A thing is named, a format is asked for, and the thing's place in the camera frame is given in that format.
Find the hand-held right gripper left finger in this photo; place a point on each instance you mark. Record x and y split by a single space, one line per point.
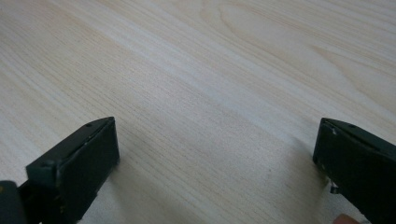
77 168

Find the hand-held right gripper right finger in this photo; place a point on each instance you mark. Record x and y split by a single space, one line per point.
358 161

